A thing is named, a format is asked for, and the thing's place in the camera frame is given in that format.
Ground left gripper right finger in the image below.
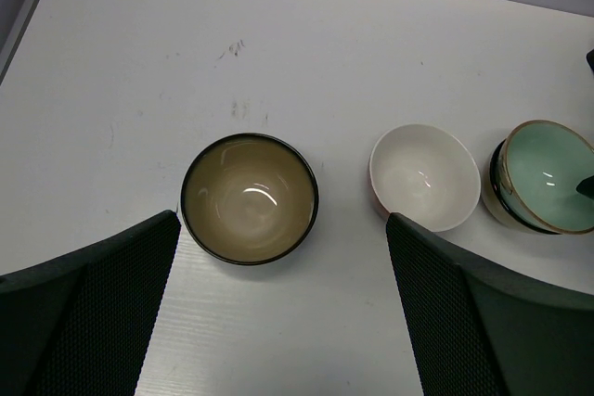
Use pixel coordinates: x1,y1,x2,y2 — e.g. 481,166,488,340
386,213,593,395

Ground white red bowl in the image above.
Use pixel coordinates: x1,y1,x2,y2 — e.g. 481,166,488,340
368,123,482,232

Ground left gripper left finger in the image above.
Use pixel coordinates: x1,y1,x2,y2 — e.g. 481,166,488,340
1,211,181,395

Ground mint green bowl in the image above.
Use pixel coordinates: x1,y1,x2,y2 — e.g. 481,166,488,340
496,120,593,235

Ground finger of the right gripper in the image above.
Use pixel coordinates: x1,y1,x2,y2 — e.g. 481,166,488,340
575,175,594,199

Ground black glazed beige bowl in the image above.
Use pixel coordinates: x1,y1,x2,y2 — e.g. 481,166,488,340
481,141,558,236

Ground brown beige bowl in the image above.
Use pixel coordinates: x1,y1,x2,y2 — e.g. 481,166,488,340
179,133,320,266

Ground black dish rack tray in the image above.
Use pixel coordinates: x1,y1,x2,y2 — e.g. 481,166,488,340
586,50,594,72

